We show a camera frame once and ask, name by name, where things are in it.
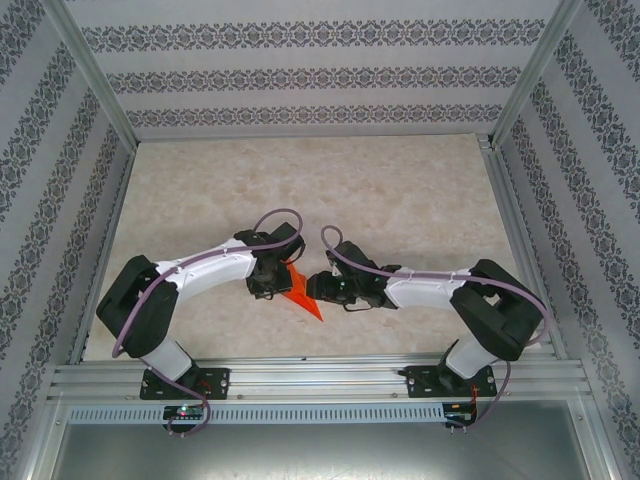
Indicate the aluminium side rail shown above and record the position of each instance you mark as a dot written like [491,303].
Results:
[105,240]
[525,250]

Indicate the aluminium frame post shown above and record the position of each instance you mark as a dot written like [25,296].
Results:
[100,85]
[530,85]

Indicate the small circuit board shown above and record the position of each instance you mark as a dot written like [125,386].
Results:
[460,417]

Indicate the grey sheet metal panel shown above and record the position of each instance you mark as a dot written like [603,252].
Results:
[320,455]

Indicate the orange paper sheet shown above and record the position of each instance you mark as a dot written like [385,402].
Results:
[305,300]

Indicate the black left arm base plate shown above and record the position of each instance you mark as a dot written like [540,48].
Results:
[217,382]

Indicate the aluminium mounting rail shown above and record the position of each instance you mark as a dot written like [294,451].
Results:
[320,375]

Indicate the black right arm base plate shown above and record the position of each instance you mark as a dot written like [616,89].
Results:
[417,382]

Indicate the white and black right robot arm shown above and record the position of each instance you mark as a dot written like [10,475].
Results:
[425,290]

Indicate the circuit board with green light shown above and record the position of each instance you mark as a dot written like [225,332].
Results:
[182,411]

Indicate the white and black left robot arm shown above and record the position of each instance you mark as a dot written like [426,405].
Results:
[215,270]

